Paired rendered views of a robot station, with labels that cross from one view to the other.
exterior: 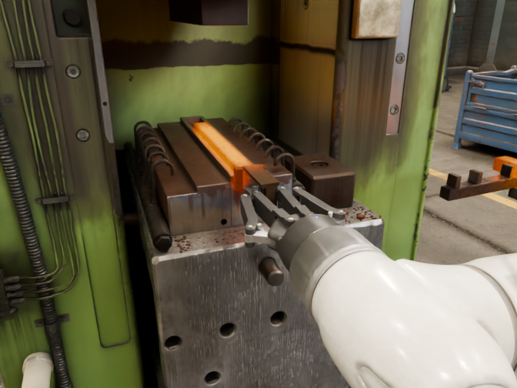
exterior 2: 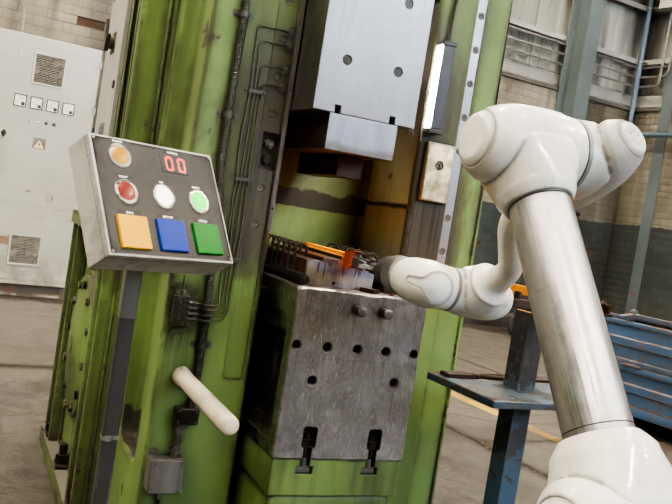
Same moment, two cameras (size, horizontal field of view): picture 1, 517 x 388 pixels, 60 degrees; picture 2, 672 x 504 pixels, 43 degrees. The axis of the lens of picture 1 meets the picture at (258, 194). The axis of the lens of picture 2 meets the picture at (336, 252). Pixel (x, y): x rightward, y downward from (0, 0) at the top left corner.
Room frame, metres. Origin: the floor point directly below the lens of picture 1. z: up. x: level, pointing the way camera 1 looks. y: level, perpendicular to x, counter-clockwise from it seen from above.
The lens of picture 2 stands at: (-1.61, 0.24, 1.13)
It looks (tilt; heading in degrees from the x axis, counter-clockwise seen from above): 3 degrees down; 355
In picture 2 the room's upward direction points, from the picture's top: 9 degrees clockwise
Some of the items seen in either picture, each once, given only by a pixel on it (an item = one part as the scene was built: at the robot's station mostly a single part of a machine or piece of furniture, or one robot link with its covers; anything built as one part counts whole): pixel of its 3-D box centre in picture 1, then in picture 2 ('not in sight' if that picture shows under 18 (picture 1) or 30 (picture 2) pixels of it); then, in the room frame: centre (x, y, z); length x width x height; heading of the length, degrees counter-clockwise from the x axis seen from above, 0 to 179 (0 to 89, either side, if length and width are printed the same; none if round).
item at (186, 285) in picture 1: (231, 269); (312, 353); (0.86, 0.06, 0.69); 0.56 x 0.38 x 0.45; 20
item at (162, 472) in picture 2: not in sight; (163, 473); (0.62, 0.42, 0.36); 0.09 x 0.07 x 0.12; 110
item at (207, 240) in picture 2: not in sight; (206, 239); (0.35, 0.38, 1.01); 0.07 x 0.05 x 0.07; 135
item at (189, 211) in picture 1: (201, 161); (310, 262); (0.83, 0.11, 0.96); 0.42 x 0.20 x 0.09; 20
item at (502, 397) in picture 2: not in sight; (517, 391); (0.63, -0.49, 0.71); 0.40 x 0.30 x 0.02; 113
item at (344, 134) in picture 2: not in sight; (330, 137); (0.83, 0.11, 1.32); 0.42 x 0.20 x 0.10; 20
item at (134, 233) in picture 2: not in sight; (133, 232); (0.21, 0.52, 1.01); 0.07 x 0.05 x 0.07; 135
